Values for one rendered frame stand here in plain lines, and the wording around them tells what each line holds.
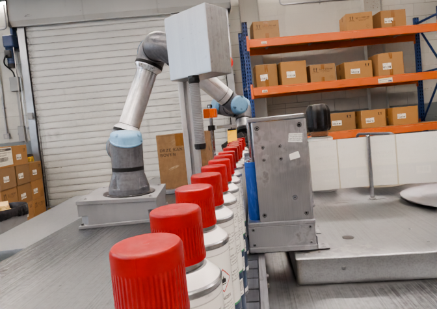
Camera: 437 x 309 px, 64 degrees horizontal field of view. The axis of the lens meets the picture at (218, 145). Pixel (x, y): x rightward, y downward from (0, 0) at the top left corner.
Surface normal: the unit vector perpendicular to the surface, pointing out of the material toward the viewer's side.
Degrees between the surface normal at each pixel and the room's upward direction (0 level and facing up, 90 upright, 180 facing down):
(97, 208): 90
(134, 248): 2
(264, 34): 91
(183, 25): 90
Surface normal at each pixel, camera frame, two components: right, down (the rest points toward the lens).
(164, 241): -0.14, -0.99
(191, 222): 0.61, -0.02
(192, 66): -0.65, 0.11
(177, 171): -0.08, 0.06
